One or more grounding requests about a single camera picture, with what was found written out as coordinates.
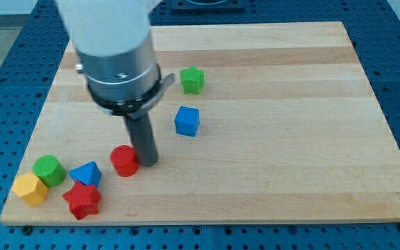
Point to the blue triangular prism block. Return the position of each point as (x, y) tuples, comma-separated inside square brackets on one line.
[(88, 174)]

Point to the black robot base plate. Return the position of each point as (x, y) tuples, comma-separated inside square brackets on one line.
[(208, 6)]

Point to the yellow hexagon block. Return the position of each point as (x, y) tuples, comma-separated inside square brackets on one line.
[(30, 188)]

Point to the blue cube block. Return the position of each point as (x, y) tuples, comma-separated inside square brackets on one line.
[(187, 121)]

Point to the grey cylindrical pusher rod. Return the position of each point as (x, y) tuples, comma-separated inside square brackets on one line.
[(142, 138)]

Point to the green cylinder block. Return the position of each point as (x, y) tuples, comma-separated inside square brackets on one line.
[(49, 170)]

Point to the red star block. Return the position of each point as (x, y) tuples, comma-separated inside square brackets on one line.
[(82, 200)]

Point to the red cylinder block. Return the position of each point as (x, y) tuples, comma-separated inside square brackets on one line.
[(124, 160)]

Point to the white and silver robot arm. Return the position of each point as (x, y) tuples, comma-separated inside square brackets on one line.
[(113, 40)]

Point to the green star block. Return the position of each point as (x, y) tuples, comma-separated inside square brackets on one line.
[(192, 80)]

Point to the light wooden board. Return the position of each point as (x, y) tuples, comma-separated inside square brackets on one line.
[(291, 132)]

